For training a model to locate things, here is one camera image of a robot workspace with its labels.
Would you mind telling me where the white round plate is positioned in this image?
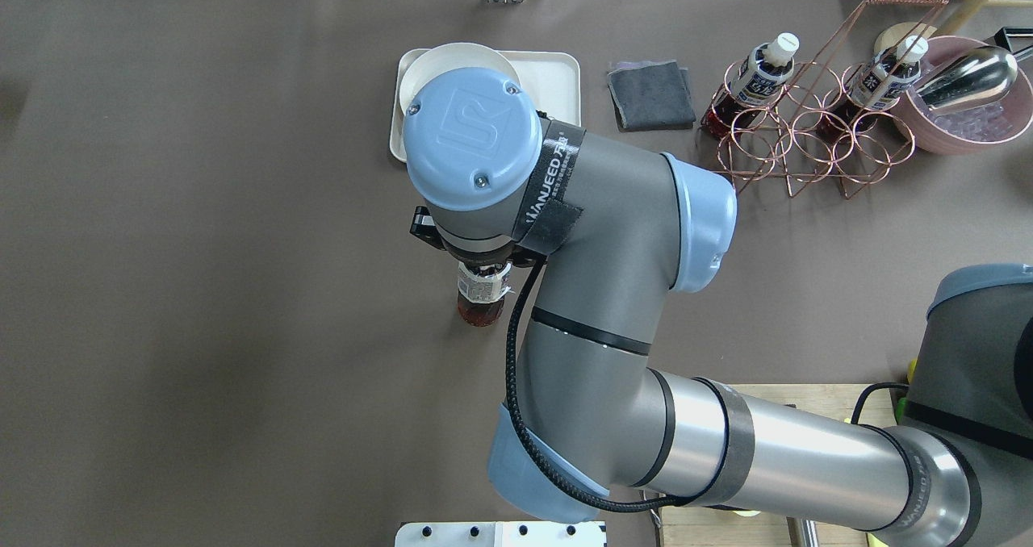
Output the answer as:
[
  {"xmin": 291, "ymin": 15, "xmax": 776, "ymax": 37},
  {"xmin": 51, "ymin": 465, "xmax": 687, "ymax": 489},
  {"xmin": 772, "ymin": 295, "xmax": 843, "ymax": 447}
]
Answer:
[{"xmin": 397, "ymin": 42, "xmax": 521, "ymax": 112}]

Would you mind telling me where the pink ice bowl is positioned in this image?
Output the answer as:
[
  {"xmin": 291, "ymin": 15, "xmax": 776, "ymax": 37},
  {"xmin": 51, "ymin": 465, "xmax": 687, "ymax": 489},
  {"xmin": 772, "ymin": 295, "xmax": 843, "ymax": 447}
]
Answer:
[{"xmin": 890, "ymin": 35, "xmax": 1031, "ymax": 155}]

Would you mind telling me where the wooden cutting board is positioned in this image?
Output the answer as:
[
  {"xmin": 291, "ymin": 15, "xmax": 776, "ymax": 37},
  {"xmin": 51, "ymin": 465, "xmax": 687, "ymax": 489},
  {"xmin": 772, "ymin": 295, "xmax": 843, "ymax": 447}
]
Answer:
[{"xmin": 646, "ymin": 374, "xmax": 910, "ymax": 530}]

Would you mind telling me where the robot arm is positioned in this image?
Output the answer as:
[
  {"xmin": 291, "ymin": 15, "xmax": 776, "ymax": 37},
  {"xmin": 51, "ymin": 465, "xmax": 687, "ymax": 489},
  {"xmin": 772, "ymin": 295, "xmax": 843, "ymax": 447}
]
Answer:
[{"xmin": 403, "ymin": 68, "xmax": 1031, "ymax": 546}]

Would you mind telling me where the copper wire bottle rack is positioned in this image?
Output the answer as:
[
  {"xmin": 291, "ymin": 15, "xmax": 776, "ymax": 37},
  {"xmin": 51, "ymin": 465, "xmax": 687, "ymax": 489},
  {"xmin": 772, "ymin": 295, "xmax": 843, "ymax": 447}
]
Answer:
[{"xmin": 715, "ymin": 0, "xmax": 949, "ymax": 200}]

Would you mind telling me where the grey folded cloth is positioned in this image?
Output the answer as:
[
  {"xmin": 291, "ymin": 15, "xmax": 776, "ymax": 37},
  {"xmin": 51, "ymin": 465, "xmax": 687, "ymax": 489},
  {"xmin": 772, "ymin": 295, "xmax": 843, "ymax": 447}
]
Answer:
[{"xmin": 606, "ymin": 61, "xmax": 697, "ymax": 132}]

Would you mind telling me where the tea bottle in rack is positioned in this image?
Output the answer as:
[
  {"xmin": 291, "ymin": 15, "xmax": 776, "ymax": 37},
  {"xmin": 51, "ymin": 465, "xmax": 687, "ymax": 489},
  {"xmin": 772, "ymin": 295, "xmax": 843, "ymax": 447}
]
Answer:
[
  {"xmin": 701, "ymin": 32, "xmax": 800, "ymax": 140},
  {"xmin": 815, "ymin": 35, "xmax": 929, "ymax": 142}
]

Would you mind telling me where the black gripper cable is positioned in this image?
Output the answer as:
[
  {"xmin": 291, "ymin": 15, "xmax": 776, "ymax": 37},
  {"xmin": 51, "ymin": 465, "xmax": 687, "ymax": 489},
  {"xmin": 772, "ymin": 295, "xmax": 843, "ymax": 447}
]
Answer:
[{"xmin": 504, "ymin": 257, "xmax": 695, "ymax": 514}]

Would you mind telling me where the metal ice scoop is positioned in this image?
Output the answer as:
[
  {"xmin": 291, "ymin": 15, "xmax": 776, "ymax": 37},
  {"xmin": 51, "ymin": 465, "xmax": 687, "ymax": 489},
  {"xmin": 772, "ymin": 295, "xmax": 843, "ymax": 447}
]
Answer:
[{"xmin": 916, "ymin": 44, "xmax": 1018, "ymax": 115}]

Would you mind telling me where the cream serving tray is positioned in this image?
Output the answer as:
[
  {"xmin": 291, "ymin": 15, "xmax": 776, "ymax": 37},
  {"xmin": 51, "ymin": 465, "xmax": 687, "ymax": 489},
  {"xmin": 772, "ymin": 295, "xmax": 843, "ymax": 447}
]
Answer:
[{"xmin": 390, "ymin": 50, "xmax": 582, "ymax": 162}]

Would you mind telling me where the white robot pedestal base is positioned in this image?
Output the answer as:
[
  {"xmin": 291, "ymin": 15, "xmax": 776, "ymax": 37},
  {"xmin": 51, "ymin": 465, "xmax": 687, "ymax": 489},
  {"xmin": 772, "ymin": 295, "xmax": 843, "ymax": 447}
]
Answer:
[{"xmin": 394, "ymin": 520, "xmax": 609, "ymax": 546}]

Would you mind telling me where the round wooden coaster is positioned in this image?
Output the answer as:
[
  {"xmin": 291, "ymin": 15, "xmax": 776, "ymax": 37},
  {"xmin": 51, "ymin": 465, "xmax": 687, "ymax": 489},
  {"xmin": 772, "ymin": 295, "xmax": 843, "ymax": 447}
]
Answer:
[{"xmin": 872, "ymin": 21, "xmax": 938, "ymax": 55}]

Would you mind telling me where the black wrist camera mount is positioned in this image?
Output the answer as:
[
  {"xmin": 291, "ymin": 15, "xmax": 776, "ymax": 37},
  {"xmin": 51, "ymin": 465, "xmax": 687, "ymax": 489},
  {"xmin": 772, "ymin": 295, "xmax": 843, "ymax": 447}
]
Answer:
[{"xmin": 409, "ymin": 206, "xmax": 445, "ymax": 250}]

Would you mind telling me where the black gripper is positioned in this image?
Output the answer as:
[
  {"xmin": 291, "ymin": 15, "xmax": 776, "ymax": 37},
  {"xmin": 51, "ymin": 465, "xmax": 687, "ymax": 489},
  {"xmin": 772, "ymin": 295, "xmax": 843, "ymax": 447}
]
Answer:
[{"xmin": 442, "ymin": 236, "xmax": 517, "ymax": 278}]

